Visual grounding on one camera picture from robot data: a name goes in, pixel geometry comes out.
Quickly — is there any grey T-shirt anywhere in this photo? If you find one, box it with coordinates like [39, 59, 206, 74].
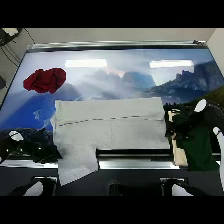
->
[49, 96, 171, 187]

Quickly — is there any red garment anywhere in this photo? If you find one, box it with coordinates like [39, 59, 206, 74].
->
[22, 67, 67, 95]

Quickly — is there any dark green garment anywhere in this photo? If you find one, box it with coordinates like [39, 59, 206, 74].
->
[173, 123, 220, 172]

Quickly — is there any silver frame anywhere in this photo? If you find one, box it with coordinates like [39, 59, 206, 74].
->
[0, 39, 218, 197]

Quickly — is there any black cable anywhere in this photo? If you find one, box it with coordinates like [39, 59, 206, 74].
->
[0, 44, 22, 68]

